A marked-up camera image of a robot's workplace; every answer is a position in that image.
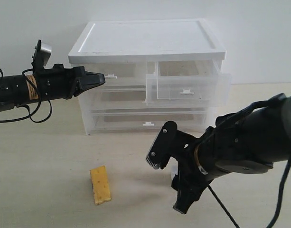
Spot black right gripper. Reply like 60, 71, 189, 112
170, 130, 216, 207

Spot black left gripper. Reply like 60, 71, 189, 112
34, 64, 105, 101

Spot white blue-labelled pill bottle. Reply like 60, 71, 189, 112
170, 165, 178, 180

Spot yellow cheese wedge toy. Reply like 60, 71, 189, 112
90, 166, 112, 205

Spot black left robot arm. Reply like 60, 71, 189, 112
0, 64, 105, 112

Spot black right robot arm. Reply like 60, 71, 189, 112
172, 95, 291, 214

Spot clear bottom wide drawer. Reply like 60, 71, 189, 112
86, 108, 208, 134

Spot clear wide drawer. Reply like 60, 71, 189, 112
89, 88, 208, 110
86, 108, 208, 134

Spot clear middle wide drawer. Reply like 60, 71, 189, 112
89, 88, 208, 110

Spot white plastic drawer cabinet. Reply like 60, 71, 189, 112
68, 19, 226, 135

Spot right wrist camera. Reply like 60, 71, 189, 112
146, 121, 178, 170

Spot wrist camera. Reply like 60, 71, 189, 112
31, 39, 52, 71
146, 121, 178, 170

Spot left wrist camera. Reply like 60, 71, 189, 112
31, 39, 52, 71

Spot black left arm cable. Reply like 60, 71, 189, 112
0, 64, 52, 124

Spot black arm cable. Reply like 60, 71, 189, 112
0, 64, 52, 124
207, 147, 291, 228

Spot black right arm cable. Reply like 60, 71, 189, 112
207, 147, 291, 228

